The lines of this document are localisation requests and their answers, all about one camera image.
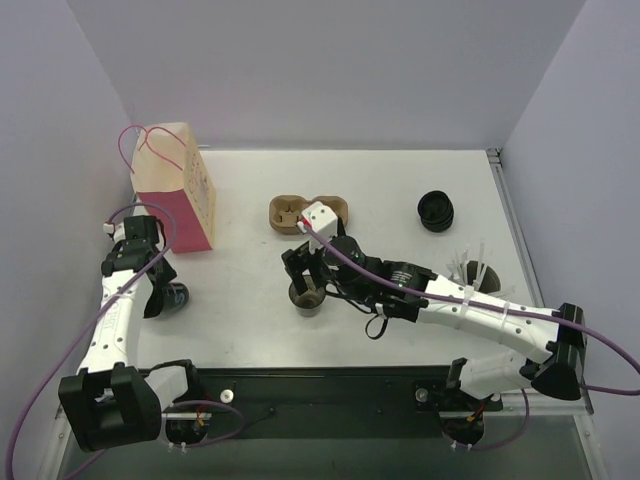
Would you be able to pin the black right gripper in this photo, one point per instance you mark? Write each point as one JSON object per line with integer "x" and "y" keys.
{"x": 298, "y": 265}

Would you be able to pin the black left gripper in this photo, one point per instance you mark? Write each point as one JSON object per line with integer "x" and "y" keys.
{"x": 157, "y": 286}

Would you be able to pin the black paper cup with lettering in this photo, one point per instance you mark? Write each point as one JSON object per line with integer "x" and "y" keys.
{"x": 174, "y": 296}

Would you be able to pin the dark cup with EAT print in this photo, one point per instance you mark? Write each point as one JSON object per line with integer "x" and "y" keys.
{"x": 308, "y": 303}

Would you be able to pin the stack of black cup lids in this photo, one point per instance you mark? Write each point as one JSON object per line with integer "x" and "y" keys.
{"x": 436, "y": 211}

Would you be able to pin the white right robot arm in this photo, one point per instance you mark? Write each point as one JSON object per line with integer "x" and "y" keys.
{"x": 544, "y": 350}

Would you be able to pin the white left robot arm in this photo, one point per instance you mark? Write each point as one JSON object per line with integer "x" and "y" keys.
{"x": 109, "y": 402}

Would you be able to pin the brown cardboard cup carrier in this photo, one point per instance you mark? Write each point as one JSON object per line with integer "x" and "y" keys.
{"x": 285, "y": 211}

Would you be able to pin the pink and cream paper bag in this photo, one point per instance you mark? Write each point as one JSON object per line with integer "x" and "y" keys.
{"x": 167, "y": 170}

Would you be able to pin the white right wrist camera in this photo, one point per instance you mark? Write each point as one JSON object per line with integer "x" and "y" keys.
{"x": 321, "y": 220}

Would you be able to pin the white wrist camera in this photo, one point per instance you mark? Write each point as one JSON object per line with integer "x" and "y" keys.
{"x": 321, "y": 220}
{"x": 116, "y": 232}

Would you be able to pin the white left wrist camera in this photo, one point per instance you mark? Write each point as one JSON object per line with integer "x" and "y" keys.
{"x": 116, "y": 232}

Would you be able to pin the grey cup with cable ties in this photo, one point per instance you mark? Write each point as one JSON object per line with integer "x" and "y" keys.
{"x": 472, "y": 268}

